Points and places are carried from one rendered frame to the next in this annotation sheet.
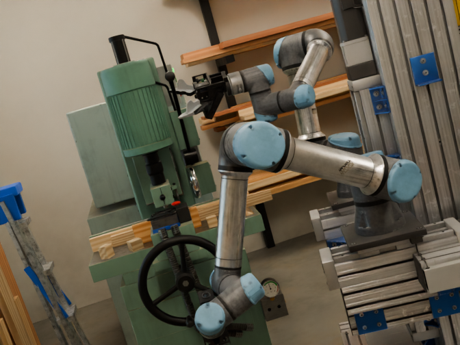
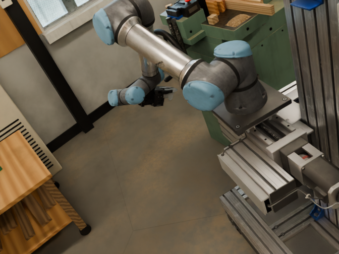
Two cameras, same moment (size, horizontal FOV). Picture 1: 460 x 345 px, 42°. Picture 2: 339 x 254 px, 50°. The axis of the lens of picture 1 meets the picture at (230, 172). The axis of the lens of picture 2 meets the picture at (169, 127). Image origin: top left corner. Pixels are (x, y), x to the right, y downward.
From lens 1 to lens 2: 1.77 m
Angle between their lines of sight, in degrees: 72
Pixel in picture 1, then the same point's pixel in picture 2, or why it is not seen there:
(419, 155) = (303, 64)
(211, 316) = (110, 99)
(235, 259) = (145, 72)
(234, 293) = (122, 93)
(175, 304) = (196, 57)
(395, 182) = (185, 94)
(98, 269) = (163, 18)
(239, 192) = not seen: hidden behind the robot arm
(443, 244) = (259, 147)
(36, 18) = not seen: outside the picture
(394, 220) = (239, 107)
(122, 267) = not seen: hidden behind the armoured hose
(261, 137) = (98, 25)
